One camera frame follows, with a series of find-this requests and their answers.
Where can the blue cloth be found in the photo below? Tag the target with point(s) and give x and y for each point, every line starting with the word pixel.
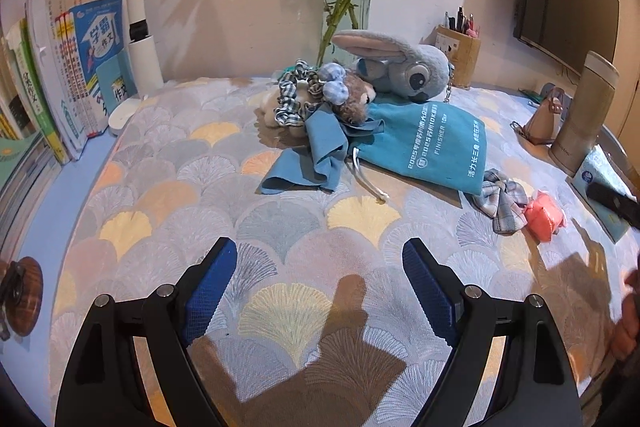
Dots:
pixel 325 147

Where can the brown bear plush blue bows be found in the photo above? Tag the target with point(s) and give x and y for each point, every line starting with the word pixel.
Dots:
pixel 356 93

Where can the orange pink small pouch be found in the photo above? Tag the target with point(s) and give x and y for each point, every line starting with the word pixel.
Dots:
pixel 544 216

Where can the teal small item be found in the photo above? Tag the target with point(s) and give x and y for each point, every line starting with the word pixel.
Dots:
pixel 288 69

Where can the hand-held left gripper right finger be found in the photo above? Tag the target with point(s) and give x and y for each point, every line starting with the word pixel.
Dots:
pixel 430 294

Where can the row of upright books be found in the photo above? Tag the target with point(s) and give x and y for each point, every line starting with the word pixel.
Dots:
pixel 75 57

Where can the bunch of pens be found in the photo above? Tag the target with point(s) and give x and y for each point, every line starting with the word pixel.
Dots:
pixel 462 21

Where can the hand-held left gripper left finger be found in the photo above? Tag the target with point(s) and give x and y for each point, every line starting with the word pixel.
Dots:
pixel 210 294

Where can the light blue tissue pack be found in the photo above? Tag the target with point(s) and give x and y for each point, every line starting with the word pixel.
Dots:
pixel 589 174

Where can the beige thermos bottle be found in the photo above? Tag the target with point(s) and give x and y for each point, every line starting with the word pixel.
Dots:
pixel 585 117

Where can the white round disc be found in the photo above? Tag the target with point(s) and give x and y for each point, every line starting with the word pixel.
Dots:
pixel 125 117

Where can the plaid scrunchie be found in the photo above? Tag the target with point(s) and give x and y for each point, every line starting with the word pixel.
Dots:
pixel 290 99

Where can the fan-patterned table mat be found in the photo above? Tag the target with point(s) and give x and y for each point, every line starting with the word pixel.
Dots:
pixel 300 227

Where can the plaid bow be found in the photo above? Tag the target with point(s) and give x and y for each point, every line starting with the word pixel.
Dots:
pixel 500 202

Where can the black remote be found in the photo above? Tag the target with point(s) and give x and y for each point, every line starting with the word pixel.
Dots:
pixel 615 203

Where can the round wooden disc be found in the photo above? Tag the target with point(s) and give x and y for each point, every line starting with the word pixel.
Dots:
pixel 22 299

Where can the person's right hand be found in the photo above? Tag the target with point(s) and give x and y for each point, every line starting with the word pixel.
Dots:
pixel 629 327

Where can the flat stack of books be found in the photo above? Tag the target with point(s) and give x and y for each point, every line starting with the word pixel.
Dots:
pixel 22 167

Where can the grey bunny plush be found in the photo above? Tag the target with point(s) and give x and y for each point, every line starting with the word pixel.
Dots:
pixel 415 67

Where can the wooden pen holder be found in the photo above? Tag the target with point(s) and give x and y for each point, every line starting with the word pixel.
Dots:
pixel 462 57

